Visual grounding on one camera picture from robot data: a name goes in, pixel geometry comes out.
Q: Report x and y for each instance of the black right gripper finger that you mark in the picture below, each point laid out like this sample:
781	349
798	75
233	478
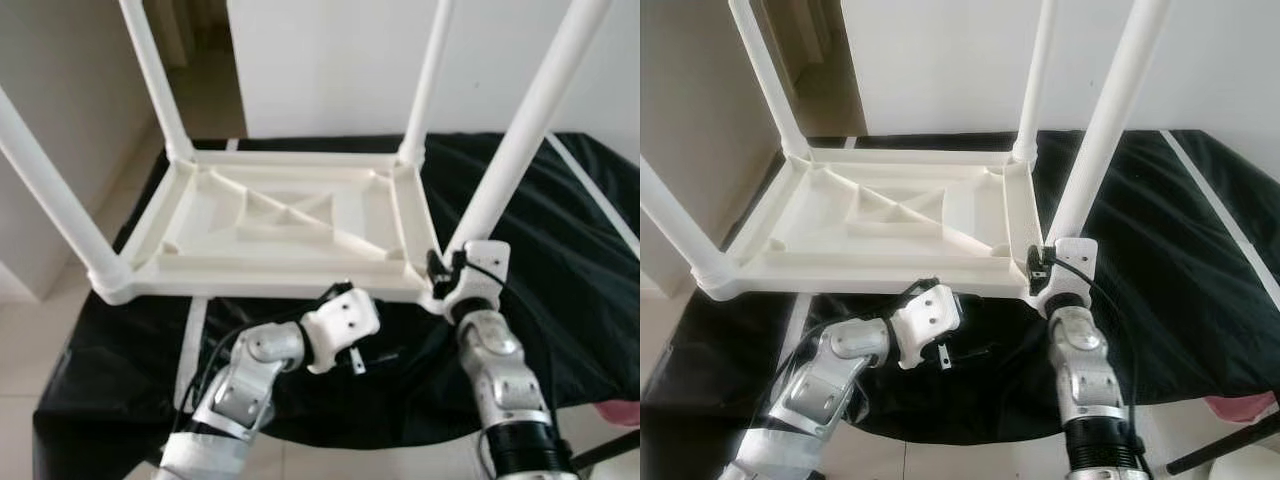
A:
434	270
1034	268

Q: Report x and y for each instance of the beige door frame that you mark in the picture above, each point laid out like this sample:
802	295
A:
810	50
195	50

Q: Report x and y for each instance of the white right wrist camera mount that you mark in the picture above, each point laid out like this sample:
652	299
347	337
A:
478	275
1070	270

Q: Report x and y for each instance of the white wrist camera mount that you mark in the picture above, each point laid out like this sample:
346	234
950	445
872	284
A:
478	275
925	320
1070	270
340	325

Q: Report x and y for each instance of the white plastic table top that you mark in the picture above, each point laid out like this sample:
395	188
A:
290	225
890	225

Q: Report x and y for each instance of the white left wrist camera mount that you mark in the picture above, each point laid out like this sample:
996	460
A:
340	325
925	320

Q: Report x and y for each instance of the black cloth table cover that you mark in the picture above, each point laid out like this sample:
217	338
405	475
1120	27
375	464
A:
1180	260
560	250

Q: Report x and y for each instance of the black metal rod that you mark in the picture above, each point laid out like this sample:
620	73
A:
1225	445
605	450

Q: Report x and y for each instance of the pink object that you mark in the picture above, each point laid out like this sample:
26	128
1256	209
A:
618	412
1240	406

